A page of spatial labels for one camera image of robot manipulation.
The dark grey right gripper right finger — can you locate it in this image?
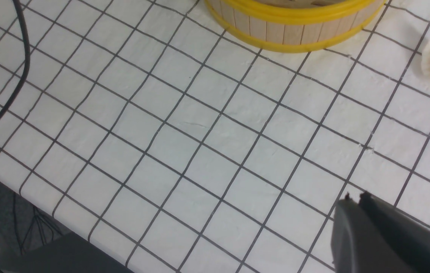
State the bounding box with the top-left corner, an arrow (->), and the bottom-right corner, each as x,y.
359,192 -> 430,273

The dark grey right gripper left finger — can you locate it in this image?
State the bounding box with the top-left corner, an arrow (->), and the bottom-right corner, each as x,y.
331,194 -> 409,273

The bamboo steamer tray yellow rim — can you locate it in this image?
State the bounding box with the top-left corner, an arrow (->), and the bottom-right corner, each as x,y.
205,0 -> 385,53

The white black-grid tablecloth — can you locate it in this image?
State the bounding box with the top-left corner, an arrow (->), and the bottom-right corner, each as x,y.
0,0 -> 430,273

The black cable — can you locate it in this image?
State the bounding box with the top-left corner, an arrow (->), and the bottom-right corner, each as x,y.
0,0 -> 32,158

